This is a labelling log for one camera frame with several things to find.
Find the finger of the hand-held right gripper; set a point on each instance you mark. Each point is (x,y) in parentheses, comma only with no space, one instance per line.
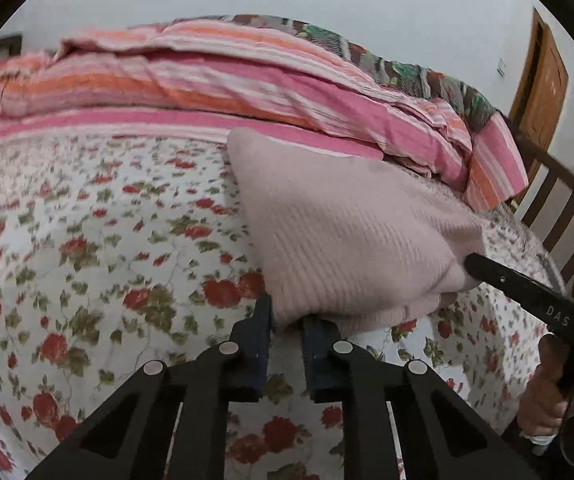
(512,285)

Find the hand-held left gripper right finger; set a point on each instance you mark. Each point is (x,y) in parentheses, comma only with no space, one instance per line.
(317,360)

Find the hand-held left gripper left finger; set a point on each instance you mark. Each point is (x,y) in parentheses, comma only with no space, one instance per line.
(259,355)

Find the pink knit sweater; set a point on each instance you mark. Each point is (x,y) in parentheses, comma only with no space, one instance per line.
(347,230)

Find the person's right hand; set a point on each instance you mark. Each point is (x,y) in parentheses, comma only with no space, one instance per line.
(539,400)

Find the red floral bed sheet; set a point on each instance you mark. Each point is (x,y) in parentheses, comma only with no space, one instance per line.
(92,240)

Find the wooden door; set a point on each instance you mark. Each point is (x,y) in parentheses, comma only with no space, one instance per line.
(542,80)

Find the green red patterned blanket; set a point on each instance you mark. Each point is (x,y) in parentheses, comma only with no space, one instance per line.
(407,75)

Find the pink orange striped quilt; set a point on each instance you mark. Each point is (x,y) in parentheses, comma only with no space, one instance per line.
(242,80)

